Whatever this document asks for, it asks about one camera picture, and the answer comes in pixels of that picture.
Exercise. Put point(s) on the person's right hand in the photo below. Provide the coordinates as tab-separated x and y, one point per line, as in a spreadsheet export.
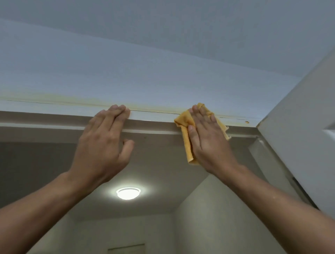
209	146

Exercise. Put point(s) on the person's left hand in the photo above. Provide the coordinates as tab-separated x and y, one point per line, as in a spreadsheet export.
96	154

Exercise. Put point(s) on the person's left little finger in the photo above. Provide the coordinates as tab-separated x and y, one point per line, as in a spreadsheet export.
94	121

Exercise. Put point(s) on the person's right middle finger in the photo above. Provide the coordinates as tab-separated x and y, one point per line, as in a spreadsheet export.
205	119

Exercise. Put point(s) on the person's left thumb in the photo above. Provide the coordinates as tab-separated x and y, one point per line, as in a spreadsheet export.
127	151

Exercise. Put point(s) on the person's left middle finger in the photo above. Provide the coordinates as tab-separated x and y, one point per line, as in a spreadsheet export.
115	119

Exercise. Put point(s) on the person's right thumb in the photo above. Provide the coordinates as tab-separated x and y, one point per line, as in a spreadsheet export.
191	138

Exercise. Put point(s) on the yellow cleaning cloth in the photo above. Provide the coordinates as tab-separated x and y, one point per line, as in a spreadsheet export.
183	120

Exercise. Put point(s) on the person's right forearm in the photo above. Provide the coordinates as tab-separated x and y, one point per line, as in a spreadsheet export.
274	209

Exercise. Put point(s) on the person's left forearm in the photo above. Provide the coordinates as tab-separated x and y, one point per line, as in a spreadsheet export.
39	212

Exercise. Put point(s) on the round ceiling light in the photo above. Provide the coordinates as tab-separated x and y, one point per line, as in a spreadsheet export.
128	193

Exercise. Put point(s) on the white door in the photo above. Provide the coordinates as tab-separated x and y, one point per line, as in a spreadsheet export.
301	125

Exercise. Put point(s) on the white door frame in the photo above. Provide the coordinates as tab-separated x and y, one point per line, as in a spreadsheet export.
52	120

